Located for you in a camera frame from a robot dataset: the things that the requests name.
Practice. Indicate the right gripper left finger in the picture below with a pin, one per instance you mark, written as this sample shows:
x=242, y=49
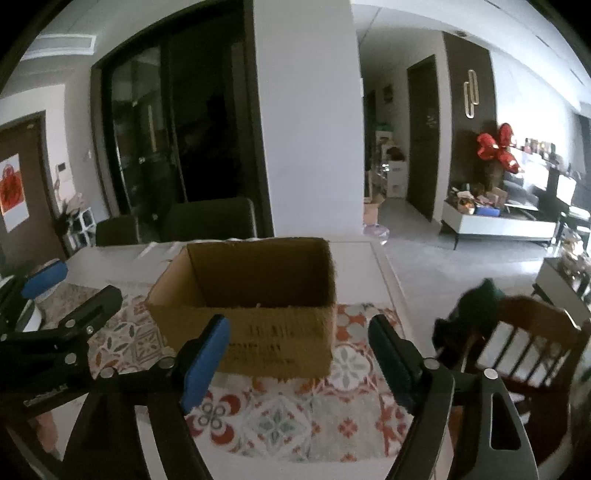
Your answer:
x=105, y=441

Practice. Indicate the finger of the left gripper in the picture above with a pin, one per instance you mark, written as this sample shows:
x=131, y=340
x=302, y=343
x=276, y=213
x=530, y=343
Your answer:
x=44, y=279

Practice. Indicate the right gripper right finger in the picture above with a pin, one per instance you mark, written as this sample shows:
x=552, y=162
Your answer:
x=492, y=443

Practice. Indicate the brown entrance door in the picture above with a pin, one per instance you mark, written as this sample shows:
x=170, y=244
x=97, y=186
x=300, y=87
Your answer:
x=29, y=208

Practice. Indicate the red fu poster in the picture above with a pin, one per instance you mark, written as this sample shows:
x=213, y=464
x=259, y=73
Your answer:
x=14, y=209

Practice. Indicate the dark chair far left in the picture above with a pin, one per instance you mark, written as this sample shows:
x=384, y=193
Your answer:
x=117, y=231

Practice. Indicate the dark chair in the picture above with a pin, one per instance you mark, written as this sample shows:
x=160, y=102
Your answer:
x=117, y=231
x=219, y=219

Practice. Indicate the dark garment on chair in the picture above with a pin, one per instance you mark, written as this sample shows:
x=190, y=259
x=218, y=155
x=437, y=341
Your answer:
x=469, y=325

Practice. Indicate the patterned table runner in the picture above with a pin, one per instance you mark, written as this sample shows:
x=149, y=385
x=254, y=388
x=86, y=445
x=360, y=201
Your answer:
x=348, y=416

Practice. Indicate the brown wooden chair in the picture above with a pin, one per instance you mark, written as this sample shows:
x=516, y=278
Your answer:
x=534, y=347

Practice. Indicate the coffee table with items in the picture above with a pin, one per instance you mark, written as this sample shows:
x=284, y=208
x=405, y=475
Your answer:
x=564, y=278

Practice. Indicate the dark chair far right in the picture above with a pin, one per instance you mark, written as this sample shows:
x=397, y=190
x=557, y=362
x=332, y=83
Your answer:
x=219, y=219

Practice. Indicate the dark glass sliding door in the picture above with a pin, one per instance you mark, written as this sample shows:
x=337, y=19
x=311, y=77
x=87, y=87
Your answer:
x=175, y=115

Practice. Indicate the white tv cabinet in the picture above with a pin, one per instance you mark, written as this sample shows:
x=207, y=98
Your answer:
x=466, y=226

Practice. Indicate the brown cardboard box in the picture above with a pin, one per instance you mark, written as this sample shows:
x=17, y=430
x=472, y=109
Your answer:
x=278, y=295

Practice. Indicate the red foil balloon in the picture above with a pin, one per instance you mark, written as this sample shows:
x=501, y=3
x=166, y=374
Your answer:
x=497, y=148

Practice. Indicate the dark hallway door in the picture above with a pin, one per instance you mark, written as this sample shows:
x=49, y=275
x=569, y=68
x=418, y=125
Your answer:
x=424, y=135

